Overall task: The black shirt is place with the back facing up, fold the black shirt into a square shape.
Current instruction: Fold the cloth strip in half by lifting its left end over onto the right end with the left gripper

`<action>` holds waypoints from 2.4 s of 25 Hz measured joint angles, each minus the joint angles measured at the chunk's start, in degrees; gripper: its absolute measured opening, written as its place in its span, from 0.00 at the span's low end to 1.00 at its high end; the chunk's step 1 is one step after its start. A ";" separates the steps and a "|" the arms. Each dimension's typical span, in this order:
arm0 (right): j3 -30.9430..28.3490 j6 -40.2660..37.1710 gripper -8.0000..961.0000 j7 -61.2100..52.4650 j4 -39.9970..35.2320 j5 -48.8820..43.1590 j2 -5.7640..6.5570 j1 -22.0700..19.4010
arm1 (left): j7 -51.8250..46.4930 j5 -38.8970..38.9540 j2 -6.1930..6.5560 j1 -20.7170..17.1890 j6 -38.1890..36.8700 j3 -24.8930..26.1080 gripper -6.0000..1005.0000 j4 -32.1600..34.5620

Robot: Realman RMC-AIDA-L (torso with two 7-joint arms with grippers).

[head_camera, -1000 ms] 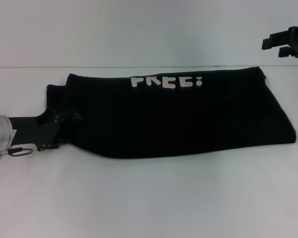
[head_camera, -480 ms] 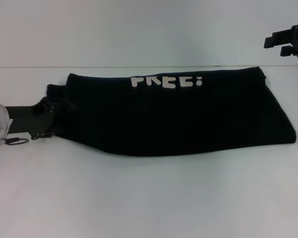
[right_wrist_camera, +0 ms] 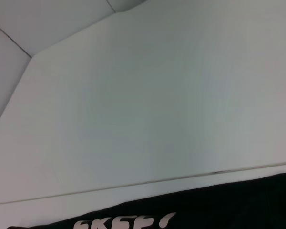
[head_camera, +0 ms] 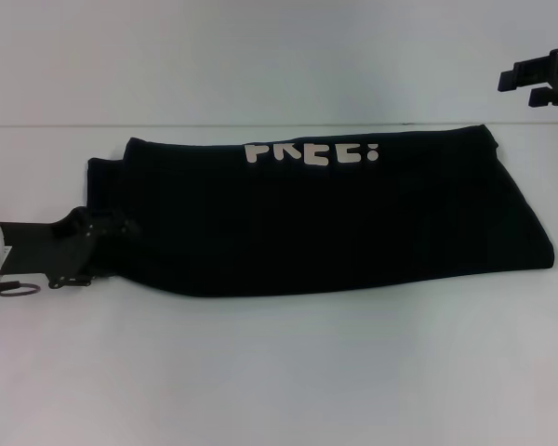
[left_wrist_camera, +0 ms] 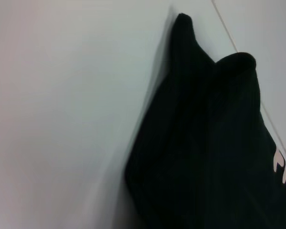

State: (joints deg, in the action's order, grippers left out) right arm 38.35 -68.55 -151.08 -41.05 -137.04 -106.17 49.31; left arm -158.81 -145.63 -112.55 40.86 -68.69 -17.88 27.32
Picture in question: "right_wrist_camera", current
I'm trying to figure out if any black shirt with white print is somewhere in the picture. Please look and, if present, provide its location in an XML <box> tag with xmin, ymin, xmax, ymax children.
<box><xmin>6</xmin><ymin>172</ymin><xmax>286</xmax><ymax>229</ymax></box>

